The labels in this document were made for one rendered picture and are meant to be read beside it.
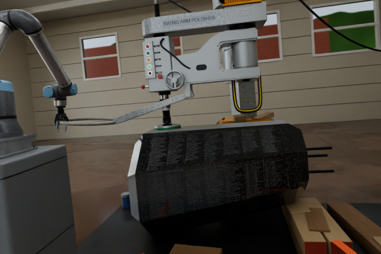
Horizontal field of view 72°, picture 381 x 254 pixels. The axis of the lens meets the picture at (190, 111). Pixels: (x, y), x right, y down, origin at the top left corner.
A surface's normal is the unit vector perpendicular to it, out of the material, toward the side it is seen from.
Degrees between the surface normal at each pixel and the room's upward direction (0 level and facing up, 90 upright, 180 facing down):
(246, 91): 90
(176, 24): 90
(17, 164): 90
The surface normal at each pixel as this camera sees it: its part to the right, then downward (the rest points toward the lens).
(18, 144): 0.98, -0.07
